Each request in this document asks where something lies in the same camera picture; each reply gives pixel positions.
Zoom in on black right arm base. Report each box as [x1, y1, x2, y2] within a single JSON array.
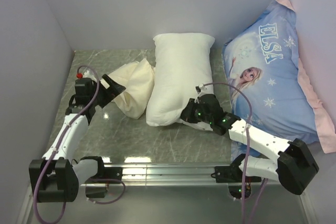
[[214, 165, 263, 201]]

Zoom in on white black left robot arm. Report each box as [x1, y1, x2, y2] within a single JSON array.
[[29, 73, 125, 202]]

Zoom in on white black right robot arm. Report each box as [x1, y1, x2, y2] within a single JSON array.
[[181, 94, 319, 195]]

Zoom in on aluminium mounting rail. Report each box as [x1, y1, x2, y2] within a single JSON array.
[[15, 163, 316, 224]]

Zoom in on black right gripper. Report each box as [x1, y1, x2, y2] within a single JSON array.
[[178, 98, 214, 125]]

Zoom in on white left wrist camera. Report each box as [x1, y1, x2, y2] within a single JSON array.
[[76, 69, 97, 81]]

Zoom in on white pillow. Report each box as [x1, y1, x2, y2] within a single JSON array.
[[146, 33, 215, 127]]

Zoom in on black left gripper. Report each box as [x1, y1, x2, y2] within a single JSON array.
[[89, 74, 125, 108]]

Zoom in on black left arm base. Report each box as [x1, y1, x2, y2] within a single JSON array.
[[85, 166, 126, 205]]

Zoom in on cream white pillowcase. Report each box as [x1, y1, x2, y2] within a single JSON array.
[[108, 58, 155, 119]]

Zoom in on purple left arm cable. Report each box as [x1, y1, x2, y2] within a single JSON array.
[[33, 65, 126, 224]]

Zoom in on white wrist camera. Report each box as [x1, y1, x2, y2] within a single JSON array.
[[191, 83, 208, 103], [76, 69, 97, 81]]

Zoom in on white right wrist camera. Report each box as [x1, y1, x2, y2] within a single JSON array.
[[191, 83, 208, 103]]

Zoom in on blue Elsa print pillow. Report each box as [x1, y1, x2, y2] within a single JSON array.
[[222, 0, 335, 153]]

